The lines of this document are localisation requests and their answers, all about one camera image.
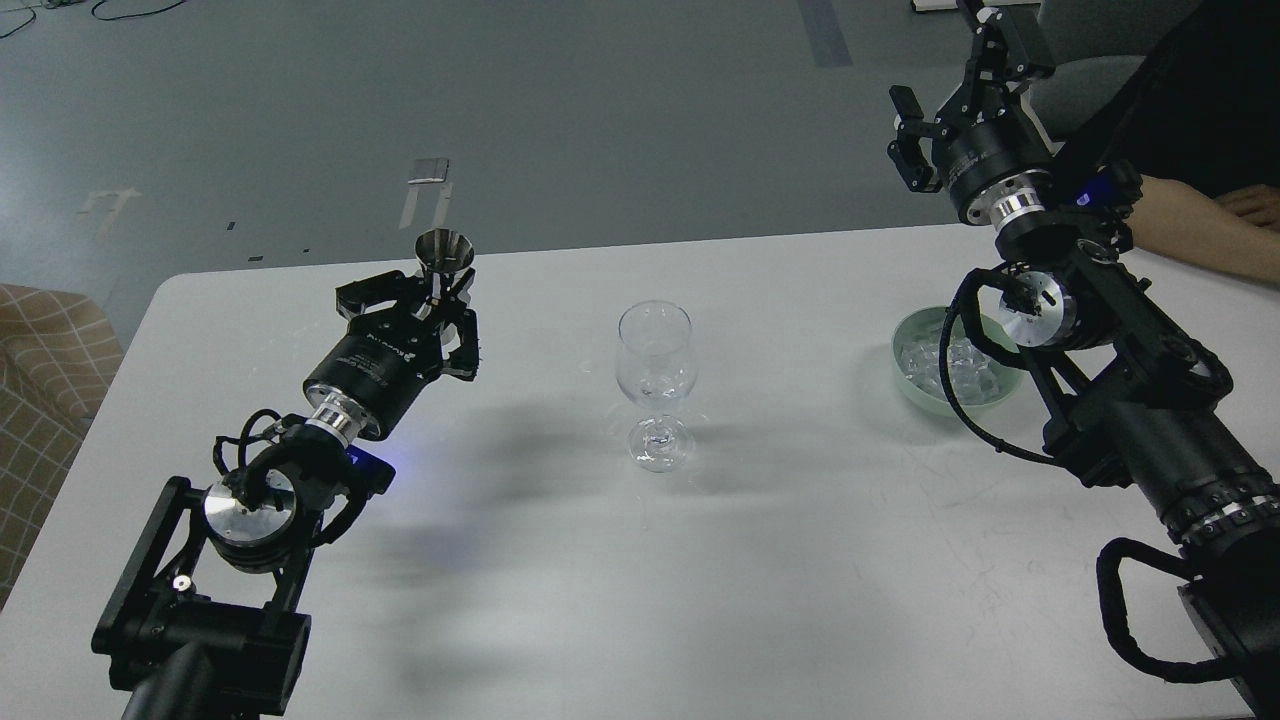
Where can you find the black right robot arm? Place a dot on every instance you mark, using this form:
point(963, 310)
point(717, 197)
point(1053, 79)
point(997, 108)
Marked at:
point(1131, 396)

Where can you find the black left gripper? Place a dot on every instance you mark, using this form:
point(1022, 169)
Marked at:
point(390, 353)

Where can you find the person black shirt torso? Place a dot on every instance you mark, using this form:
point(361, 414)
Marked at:
point(1201, 109)

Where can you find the person hand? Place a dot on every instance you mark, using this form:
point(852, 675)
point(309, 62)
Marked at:
point(1257, 204)

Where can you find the grey office chair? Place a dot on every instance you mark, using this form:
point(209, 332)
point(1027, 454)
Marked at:
point(1078, 89)

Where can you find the person forearm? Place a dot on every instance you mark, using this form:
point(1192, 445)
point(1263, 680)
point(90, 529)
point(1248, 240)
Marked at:
point(1180, 223)

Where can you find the tan checkered sofa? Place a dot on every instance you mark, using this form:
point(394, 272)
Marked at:
point(59, 355)

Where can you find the steel double jigger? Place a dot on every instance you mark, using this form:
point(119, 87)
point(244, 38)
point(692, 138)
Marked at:
point(443, 258)

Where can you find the pale green bowl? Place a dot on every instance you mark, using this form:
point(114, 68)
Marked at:
point(927, 324)

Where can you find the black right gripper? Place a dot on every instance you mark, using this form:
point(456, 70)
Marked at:
point(989, 158)

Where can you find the clear wine glass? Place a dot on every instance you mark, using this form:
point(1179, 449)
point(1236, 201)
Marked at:
point(656, 369)

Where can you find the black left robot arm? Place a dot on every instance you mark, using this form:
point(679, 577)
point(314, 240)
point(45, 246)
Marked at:
point(204, 622)

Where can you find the clear ice cubes pile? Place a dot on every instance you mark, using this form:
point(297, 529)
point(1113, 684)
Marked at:
point(976, 379)

